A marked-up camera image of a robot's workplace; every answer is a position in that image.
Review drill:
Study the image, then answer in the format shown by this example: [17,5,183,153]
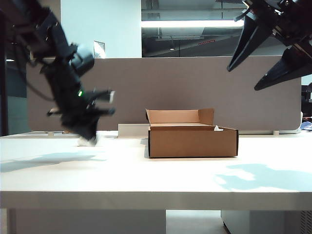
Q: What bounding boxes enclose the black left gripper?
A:
[39,59,117,147]

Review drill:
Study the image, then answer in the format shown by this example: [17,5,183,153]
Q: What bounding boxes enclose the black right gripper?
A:
[226,0,312,92]

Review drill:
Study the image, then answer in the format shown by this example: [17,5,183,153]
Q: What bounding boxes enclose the small white paper ball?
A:
[77,137,98,147]

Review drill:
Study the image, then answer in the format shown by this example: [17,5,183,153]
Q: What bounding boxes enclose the brown cardboard box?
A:
[145,108,239,159]

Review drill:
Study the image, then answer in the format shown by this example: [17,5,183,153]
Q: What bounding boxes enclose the grey fabric desk divider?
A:
[26,57,303,132]

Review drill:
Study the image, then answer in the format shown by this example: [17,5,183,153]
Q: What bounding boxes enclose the white cable tray box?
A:
[117,123,150,140]

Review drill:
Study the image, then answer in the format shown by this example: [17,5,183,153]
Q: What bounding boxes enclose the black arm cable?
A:
[13,34,58,102]

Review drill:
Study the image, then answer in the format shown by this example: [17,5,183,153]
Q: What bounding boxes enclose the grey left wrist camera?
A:
[70,43,96,75]

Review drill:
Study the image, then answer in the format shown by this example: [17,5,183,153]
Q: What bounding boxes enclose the framed wall poster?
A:
[93,41,106,59]

